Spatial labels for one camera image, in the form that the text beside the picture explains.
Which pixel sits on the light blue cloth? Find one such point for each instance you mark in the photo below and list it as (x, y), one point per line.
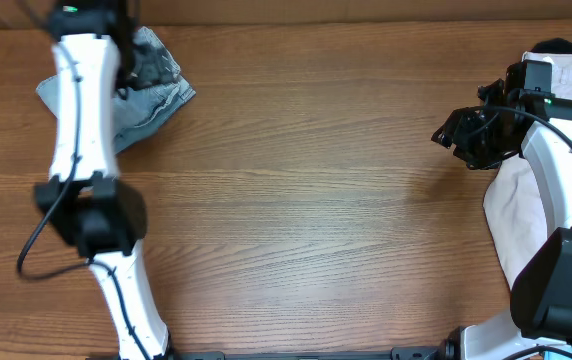
(555, 356)

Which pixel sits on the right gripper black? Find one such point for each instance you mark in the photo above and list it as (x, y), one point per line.
(456, 134)

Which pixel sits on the black garment top right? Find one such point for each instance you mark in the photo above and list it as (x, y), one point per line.
(553, 46)

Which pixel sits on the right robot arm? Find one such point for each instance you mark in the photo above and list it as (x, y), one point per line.
(539, 318)

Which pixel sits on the light blue denim shorts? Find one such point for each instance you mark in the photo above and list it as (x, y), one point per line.
(141, 113)

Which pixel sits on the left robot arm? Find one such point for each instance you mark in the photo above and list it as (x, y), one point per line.
(98, 59)

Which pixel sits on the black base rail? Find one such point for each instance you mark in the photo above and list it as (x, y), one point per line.
(311, 356)

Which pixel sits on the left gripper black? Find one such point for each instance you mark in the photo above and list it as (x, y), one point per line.
(145, 67)

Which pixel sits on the beige cotton shorts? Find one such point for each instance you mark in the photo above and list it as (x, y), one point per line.
(512, 202)

